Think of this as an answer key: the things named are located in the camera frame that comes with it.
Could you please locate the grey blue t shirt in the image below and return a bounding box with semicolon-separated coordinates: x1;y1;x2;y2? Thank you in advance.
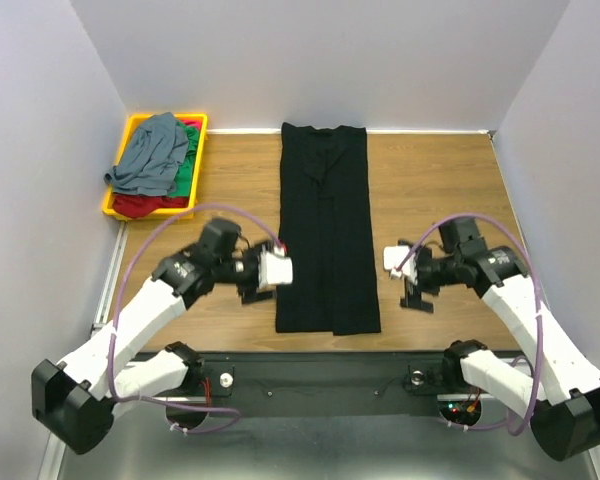
104;112;189;197

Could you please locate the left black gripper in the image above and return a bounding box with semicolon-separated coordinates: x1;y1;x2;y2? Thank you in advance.
215;241;277;306

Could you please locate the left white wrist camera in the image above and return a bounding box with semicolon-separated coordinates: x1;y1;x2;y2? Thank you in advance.
257;242;293;290

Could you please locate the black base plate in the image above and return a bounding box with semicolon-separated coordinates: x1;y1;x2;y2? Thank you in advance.
202;351;469;418

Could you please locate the green t shirt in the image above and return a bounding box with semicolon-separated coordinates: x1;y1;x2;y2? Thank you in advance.
168;122;200;197

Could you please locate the red t shirt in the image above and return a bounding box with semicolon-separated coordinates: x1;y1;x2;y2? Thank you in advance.
101;112;208;221

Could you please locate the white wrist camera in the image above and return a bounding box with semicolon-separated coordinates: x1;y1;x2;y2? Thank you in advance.
383;244;417;284
257;242;293;290

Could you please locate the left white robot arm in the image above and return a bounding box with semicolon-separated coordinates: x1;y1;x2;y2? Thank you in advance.
31;218;293;454

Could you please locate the black t shirt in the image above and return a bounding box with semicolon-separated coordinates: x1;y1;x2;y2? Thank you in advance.
275;123;381;336

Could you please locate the yellow plastic bin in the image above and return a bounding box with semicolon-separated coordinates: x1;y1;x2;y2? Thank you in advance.
102;112;208;221

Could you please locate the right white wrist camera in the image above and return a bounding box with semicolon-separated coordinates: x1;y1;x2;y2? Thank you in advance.
383;244;417;284

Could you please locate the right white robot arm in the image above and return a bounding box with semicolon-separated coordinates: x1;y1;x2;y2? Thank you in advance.
383;213;600;461

